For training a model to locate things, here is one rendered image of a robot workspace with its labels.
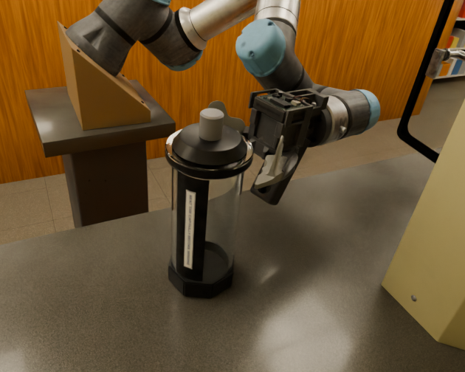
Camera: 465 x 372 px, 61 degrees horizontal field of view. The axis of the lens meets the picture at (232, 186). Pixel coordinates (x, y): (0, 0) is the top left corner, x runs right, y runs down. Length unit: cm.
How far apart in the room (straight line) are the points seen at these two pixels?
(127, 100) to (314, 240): 56
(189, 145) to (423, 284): 38
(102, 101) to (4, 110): 145
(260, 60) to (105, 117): 50
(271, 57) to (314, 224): 31
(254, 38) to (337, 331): 44
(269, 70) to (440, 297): 41
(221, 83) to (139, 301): 216
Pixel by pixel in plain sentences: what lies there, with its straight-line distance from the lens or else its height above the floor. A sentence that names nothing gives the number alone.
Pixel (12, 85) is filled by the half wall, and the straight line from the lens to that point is 236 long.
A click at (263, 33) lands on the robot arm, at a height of 126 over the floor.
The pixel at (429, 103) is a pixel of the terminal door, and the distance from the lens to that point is 98.
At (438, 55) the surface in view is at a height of 120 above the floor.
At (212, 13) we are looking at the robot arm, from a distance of 106.
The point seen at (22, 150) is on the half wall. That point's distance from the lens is 252.
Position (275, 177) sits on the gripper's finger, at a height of 115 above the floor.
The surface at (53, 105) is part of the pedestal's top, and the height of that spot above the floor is 94.
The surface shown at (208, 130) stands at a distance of 46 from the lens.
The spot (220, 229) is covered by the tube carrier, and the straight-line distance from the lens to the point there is 51.
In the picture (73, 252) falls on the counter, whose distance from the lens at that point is 68.
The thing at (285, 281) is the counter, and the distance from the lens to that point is 64.
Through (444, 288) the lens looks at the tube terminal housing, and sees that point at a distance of 61.
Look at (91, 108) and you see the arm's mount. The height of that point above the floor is 100.
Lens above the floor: 141
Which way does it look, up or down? 35 degrees down
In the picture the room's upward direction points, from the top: 6 degrees clockwise
